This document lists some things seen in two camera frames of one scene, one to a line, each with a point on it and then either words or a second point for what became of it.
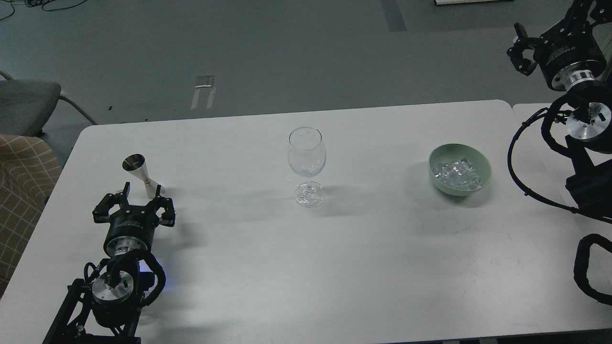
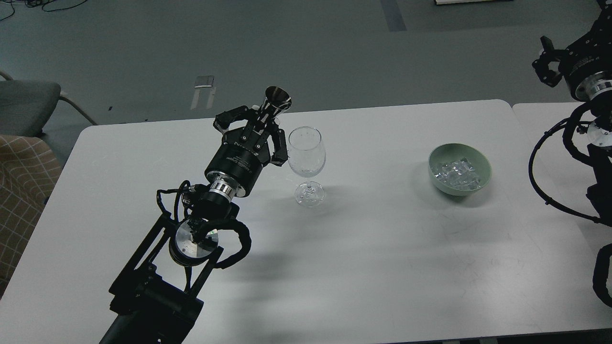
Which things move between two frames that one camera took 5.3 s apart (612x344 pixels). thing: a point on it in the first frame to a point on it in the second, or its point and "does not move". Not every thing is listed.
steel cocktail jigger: x=136 y=163 to x=277 y=101
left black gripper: x=131 y=227 to x=237 y=162
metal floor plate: x=204 y=81 does not move
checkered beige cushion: x=30 y=168 does not move
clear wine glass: x=307 y=154 does not move
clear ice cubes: x=460 y=173 does not move
